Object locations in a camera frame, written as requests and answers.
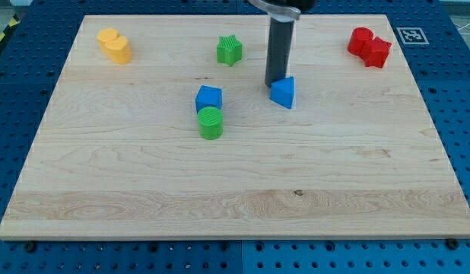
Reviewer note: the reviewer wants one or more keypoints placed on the blue triangle block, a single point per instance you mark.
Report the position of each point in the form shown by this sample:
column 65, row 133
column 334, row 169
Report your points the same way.
column 282, row 92

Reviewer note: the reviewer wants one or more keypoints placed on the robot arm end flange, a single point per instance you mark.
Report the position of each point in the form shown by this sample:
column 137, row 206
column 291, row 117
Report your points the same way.
column 290, row 10

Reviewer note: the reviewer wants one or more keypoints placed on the green cylinder block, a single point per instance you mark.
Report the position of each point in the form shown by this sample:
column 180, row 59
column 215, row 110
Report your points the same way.
column 210, row 123

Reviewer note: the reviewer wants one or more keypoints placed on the blue cube block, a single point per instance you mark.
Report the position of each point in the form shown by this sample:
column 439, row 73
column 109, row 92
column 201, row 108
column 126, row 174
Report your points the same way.
column 208, row 96

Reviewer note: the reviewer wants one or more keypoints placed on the wooden board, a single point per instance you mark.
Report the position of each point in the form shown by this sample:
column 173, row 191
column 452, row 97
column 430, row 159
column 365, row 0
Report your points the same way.
column 119, row 157

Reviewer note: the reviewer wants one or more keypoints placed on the green star block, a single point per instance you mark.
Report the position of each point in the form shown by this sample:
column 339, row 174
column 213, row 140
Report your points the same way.
column 229, row 50

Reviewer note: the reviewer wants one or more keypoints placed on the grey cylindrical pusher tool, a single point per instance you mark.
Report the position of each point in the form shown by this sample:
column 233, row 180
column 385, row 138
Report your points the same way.
column 278, row 50

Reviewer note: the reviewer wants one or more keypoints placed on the yellow heart block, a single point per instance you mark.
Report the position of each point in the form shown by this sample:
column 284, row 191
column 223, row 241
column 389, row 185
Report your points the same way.
column 119, row 50

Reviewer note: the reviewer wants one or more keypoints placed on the red cylinder block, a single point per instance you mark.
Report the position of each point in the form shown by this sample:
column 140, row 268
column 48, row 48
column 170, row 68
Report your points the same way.
column 359, row 37

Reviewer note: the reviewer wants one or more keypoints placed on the red star block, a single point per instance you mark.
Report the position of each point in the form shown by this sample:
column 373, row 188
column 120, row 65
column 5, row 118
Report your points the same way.
column 375, row 52

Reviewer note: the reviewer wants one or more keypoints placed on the yellow hexagon block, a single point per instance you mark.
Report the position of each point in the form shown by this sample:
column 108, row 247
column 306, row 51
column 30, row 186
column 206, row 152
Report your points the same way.
column 106, row 35

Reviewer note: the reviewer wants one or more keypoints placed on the fiducial marker tag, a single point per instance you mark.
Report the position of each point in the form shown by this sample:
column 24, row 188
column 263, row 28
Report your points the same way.
column 412, row 36

